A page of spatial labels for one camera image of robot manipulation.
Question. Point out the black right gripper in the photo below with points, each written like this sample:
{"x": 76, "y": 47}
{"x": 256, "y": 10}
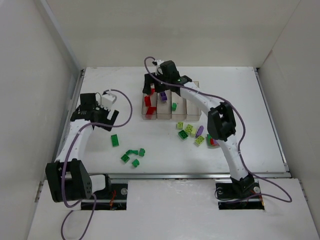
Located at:
{"x": 152, "y": 80}

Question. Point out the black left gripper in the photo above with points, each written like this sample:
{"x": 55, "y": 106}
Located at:
{"x": 105, "y": 119}

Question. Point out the red large lego brick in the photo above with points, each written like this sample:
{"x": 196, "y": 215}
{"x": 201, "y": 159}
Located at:
{"x": 150, "y": 112}

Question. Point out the green arch lego piece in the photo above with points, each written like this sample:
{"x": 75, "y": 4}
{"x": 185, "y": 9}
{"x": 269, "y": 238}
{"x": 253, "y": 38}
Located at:
{"x": 129, "y": 152}

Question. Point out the green square lego plate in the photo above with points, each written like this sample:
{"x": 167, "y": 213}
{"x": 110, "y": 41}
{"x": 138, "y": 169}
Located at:
{"x": 125, "y": 158}

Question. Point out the green small lego brick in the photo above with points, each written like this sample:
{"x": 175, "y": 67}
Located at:
{"x": 142, "y": 152}

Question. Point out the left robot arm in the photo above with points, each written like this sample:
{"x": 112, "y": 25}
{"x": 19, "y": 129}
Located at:
{"x": 67, "y": 173}

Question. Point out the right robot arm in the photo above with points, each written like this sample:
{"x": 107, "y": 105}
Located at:
{"x": 221, "y": 122}

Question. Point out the lime lego brick left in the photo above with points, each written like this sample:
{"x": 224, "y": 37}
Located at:
{"x": 179, "y": 125}

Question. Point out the lime lego brick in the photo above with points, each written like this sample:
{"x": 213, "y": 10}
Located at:
{"x": 179, "y": 125}
{"x": 190, "y": 130}
{"x": 199, "y": 140}

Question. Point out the lime lego brick centre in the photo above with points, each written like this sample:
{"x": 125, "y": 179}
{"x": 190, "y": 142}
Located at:
{"x": 190, "y": 130}

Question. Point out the purple slanted lego piece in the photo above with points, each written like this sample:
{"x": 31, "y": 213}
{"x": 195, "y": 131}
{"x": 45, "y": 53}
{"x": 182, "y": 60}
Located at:
{"x": 199, "y": 131}

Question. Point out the lime lego brick lower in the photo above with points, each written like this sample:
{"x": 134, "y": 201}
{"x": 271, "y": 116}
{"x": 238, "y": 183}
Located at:
{"x": 199, "y": 140}

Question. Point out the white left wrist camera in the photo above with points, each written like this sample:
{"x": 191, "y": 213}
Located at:
{"x": 107, "y": 100}

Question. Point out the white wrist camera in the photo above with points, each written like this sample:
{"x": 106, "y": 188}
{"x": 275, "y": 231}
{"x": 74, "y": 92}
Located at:
{"x": 107, "y": 100}
{"x": 157, "y": 63}

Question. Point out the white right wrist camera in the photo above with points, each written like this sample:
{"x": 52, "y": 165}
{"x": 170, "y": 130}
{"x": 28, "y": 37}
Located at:
{"x": 157, "y": 63}

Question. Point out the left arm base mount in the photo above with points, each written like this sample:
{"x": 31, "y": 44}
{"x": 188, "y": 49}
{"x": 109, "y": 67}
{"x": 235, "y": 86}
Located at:
{"x": 113, "y": 198}

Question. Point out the aluminium table edge rail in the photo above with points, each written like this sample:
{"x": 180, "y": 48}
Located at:
{"x": 71, "y": 94}

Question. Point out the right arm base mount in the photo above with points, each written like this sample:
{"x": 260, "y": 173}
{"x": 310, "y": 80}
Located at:
{"x": 230, "y": 199}

